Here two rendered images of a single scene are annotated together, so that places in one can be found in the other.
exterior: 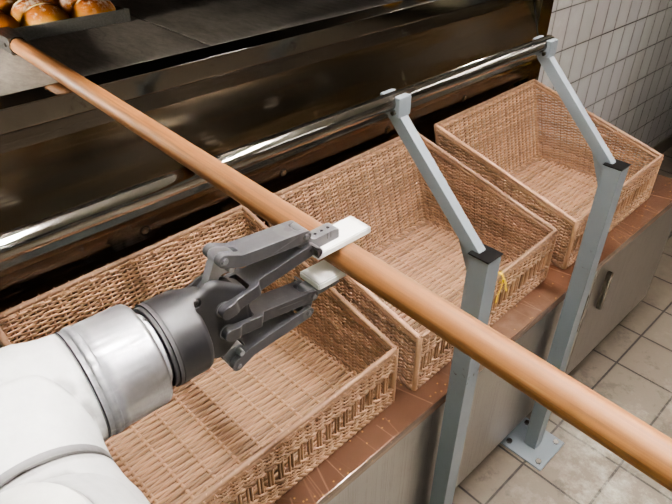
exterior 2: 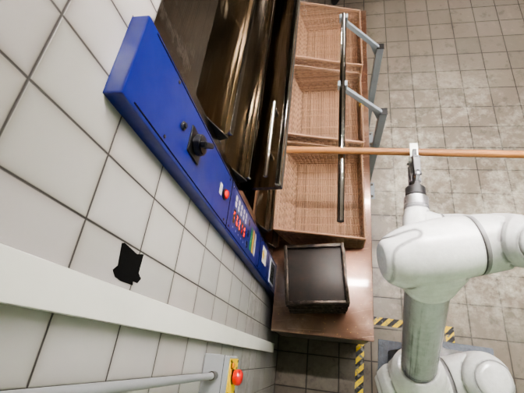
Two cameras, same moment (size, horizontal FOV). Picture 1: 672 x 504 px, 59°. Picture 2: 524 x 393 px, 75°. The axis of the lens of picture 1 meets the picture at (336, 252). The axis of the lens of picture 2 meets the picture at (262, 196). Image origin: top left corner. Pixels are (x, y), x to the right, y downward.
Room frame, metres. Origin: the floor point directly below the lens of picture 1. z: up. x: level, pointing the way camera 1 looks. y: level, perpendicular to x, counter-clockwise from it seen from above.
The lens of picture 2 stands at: (0.16, 0.83, 2.48)
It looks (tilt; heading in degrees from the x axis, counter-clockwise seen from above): 63 degrees down; 339
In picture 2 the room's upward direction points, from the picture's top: 21 degrees counter-clockwise
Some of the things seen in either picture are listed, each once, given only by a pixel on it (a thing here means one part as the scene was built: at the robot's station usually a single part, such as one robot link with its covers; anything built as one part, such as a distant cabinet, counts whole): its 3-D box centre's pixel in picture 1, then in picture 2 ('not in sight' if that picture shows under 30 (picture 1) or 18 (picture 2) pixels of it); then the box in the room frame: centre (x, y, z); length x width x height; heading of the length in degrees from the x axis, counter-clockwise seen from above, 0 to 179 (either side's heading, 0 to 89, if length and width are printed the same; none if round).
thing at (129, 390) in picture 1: (119, 365); (416, 203); (0.33, 0.17, 1.19); 0.09 x 0.06 x 0.09; 42
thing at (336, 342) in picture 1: (208, 363); (320, 192); (0.79, 0.24, 0.72); 0.56 x 0.49 x 0.28; 135
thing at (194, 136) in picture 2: not in sight; (199, 139); (0.62, 0.73, 1.92); 0.06 x 0.04 x 0.11; 133
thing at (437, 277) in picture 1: (413, 240); (323, 108); (1.20, -0.19, 0.72); 0.56 x 0.49 x 0.28; 135
